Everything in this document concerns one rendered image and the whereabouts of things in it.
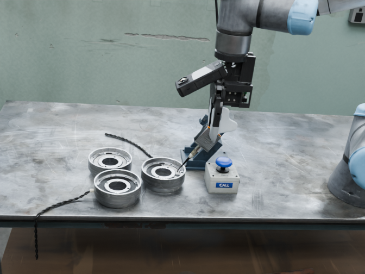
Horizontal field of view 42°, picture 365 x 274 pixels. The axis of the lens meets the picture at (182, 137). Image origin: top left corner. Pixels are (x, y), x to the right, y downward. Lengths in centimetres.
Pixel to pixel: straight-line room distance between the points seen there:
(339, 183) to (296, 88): 176
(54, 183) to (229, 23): 53
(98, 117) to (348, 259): 84
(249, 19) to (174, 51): 173
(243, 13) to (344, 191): 50
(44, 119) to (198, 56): 144
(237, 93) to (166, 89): 174
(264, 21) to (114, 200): 48
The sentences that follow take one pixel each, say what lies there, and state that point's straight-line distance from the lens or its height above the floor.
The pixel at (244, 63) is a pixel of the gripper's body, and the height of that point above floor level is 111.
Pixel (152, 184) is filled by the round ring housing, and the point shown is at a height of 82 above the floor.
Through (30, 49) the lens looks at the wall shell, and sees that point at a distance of 272.
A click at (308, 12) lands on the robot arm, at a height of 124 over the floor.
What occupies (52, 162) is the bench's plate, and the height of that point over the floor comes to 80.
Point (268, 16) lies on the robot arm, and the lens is 97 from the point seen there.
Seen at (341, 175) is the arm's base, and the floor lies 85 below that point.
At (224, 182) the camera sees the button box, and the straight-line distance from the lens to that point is 112.
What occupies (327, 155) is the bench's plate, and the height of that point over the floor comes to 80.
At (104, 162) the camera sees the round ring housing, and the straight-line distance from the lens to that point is 118.
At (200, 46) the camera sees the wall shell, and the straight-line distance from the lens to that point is 271.
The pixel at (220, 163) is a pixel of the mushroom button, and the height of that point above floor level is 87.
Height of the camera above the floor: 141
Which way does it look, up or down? 26 degrees down
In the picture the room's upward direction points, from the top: 6 degrees clockwise
